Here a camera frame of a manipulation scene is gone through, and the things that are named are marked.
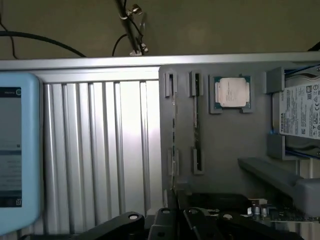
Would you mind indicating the metal stand pole with clamps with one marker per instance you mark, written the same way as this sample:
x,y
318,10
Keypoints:
x,y
130,27

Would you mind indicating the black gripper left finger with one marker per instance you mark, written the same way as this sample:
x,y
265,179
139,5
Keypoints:
x,y
160,225

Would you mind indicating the silver CPU chip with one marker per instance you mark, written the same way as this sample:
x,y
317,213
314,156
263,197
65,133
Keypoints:
x,y
232,92

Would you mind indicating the grey parts rack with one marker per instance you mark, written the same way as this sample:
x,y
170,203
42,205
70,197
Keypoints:
x,y
225,137

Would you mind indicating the light blue teach pendant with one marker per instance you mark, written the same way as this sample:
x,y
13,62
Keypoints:
x,y
12,140

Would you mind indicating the green RAM stick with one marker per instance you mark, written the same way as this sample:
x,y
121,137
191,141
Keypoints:
x,y
196,125

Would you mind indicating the silver hard disk white label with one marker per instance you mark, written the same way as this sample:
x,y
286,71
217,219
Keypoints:
x,y
297,107

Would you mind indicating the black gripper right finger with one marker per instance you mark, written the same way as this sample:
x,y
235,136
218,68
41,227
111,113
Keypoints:
x,y
225,227

